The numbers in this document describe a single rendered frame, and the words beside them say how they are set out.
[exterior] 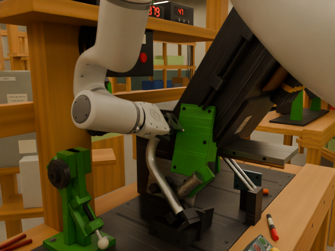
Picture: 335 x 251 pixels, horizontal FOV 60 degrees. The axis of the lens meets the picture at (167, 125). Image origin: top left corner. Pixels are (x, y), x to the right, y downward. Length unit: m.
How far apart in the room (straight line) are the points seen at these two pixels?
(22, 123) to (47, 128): 0.08
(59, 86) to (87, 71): 0.23
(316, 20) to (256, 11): 0.05
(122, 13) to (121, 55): 0.08
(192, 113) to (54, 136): 0.41
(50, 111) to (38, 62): 0.14
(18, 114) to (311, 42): 0.83
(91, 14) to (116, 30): 0.29
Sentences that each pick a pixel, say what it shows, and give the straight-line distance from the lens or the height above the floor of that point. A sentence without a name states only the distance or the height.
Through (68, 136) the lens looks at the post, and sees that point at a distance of 0.93.
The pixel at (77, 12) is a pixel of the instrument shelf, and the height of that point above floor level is 1.51.
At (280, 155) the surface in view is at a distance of 0.91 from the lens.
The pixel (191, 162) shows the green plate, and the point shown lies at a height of 1.11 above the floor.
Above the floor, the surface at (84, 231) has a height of 0.97.
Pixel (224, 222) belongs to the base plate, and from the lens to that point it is 0.98.
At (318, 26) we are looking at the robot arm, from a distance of 0.24.
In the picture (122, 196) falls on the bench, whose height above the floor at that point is 0.88.
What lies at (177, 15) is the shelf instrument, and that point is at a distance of 1.17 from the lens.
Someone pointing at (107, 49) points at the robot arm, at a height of 1.41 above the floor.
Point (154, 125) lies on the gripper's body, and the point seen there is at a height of 1.23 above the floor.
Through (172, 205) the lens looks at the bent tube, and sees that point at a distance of 0.85.
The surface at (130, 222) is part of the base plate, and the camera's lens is 0.97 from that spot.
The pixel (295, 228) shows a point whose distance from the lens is 1.01.
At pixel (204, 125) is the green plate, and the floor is 1.22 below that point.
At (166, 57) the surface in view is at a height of 1.60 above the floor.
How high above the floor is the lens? 1.38
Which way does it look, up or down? 11 degrees down
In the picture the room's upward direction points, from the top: straight up
